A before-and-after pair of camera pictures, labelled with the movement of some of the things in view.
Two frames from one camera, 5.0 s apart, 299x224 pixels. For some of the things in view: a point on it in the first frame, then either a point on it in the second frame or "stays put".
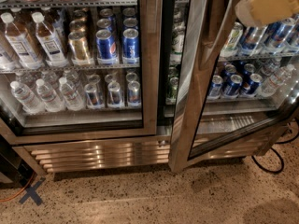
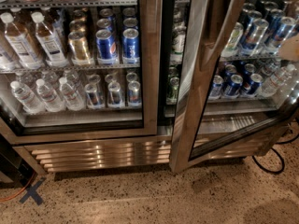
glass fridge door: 234,86 stays put
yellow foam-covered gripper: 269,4 to 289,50
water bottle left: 25,95 stays put
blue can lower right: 255,82 stays put
